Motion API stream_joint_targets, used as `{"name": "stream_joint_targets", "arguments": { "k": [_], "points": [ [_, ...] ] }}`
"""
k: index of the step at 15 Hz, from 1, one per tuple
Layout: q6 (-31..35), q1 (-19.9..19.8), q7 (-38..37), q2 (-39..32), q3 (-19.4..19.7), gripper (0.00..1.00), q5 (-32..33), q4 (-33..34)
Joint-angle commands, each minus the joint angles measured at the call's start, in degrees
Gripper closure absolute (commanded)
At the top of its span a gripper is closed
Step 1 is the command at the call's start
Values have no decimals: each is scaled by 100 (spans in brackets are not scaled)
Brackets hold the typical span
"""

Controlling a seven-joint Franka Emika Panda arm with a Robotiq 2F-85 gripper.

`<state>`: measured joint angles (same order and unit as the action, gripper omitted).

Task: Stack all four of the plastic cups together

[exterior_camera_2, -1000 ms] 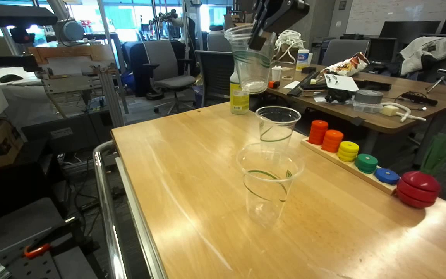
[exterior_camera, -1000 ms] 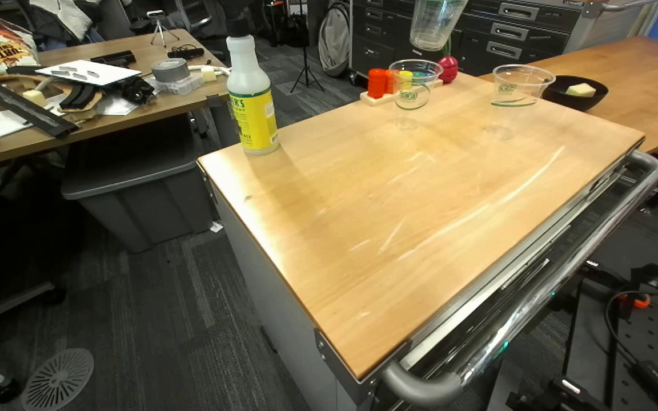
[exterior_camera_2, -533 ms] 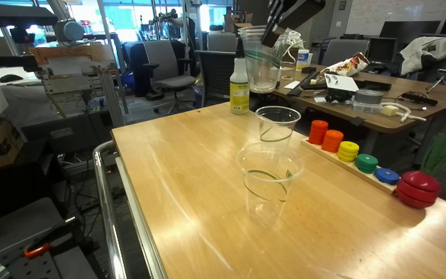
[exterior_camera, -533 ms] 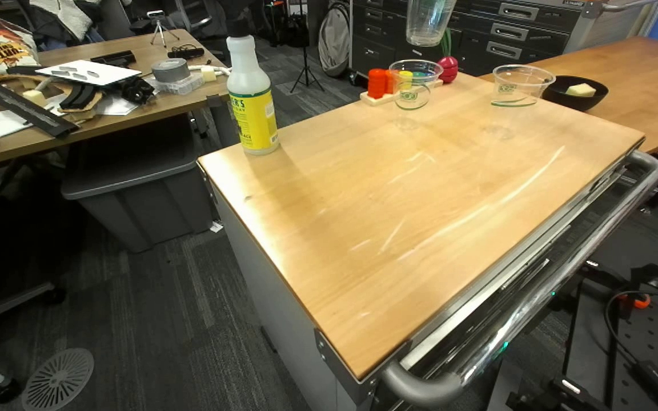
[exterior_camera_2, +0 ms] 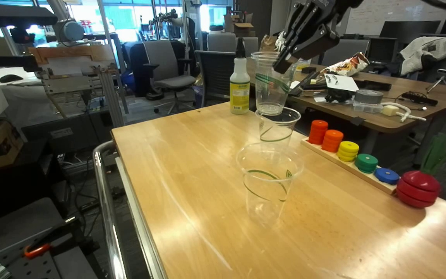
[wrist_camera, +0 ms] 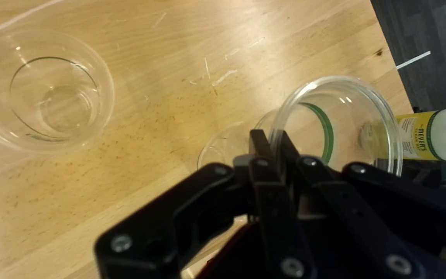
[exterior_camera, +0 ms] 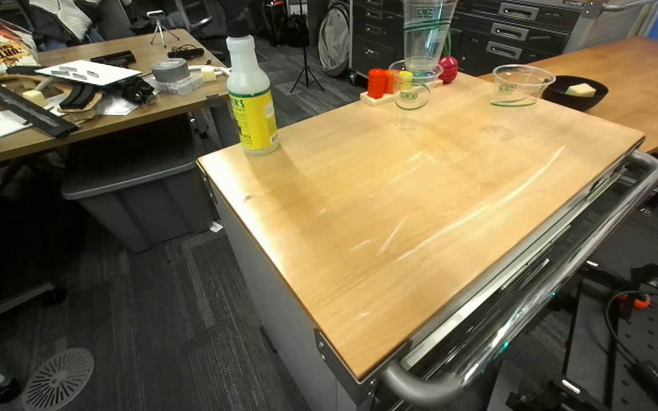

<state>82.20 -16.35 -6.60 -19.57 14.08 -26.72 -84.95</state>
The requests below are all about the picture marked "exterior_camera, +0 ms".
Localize orange-red toy disc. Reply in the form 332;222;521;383
366;67;390;100

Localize black plate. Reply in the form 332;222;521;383
538;73;609;115

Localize wooden office desk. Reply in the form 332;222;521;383
0;28;231;179

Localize white printed paper sheet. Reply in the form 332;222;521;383
34;57;141;90

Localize chips bag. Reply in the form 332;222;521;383
0;16;40;82

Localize black remote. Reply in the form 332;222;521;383
165;43;208;61

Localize white spray bottle yellow label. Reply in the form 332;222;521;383
223;32;283;159

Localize office chair base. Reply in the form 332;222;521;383
0;249;68;407

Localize round grey floor grate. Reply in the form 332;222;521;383
19;348;95;411

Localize green plastic leaves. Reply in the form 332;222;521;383
441;26;460;61

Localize pale yellow block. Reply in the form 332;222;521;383
564;80;599;100

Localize grey tape roll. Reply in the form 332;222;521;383
148;57;191;87

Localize black tripod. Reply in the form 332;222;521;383
287;0;334;96

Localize small white paper note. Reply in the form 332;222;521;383
0;107;36;139

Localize wooden side table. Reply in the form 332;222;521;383
487;37;658;155

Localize dark drawer cabinet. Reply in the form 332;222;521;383
350;0;601;77

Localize black perforated table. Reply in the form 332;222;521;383
487;260;658;411

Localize silver metal cart handle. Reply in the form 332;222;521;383
380;149;658;409

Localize long black bar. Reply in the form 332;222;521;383
0;77;83;139

